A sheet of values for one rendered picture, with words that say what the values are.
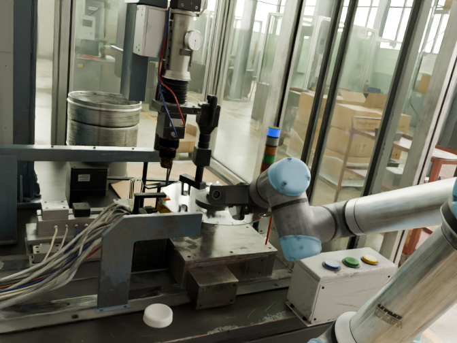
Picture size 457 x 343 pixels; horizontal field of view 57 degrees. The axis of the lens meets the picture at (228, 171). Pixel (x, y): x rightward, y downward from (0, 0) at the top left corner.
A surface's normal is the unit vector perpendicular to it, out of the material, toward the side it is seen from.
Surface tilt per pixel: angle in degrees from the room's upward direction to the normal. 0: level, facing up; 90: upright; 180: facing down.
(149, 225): 90
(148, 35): 90
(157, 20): 90
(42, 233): 90
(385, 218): 107
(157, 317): 1
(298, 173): 56
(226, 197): 63
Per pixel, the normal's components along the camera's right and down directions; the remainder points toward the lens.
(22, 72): 0.44, 0.33
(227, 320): 0.15, -0.94
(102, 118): 0.19, 0.32
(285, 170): 0.30, -0.26
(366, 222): -0.66, 0.40
